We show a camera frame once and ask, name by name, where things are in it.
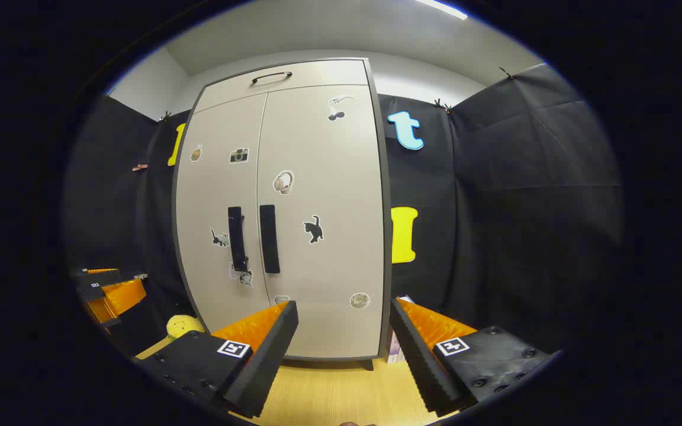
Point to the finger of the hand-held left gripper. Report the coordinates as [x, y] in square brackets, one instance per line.
[110, 277]
[122, 296]

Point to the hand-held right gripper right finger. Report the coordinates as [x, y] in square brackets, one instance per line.
[421, 367]

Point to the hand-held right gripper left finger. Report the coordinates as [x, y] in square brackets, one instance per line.
[264, 367]

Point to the cabinet door with headphone sticker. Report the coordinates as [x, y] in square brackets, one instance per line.
[329, 278]

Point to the cabinet door with camera sticker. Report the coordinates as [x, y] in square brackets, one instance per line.
[211, 189]

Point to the white double-door shoe cabinet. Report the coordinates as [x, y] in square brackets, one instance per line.
[379, 177]

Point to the white cabinet top flap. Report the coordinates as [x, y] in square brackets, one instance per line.
[329, 74]

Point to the yellow plush toy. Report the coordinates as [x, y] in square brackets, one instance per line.
[182, 326]

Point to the black backdrop cloth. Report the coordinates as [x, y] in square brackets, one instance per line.
[524, 207]

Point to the ceiling light strip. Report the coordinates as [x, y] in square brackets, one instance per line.
[443, 9]

